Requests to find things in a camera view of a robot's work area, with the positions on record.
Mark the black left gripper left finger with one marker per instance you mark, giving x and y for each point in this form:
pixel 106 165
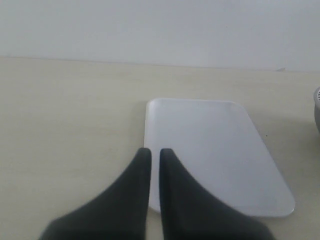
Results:
pixel 118 213

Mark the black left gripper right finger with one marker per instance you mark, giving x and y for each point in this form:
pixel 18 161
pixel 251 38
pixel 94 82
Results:
pixel 190 212

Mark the white rectangular foam tray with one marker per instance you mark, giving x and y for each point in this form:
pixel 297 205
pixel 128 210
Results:
pixel 219 145

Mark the steel mesh colander basket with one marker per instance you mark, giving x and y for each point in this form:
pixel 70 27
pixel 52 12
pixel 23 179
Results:
pixel 316 98

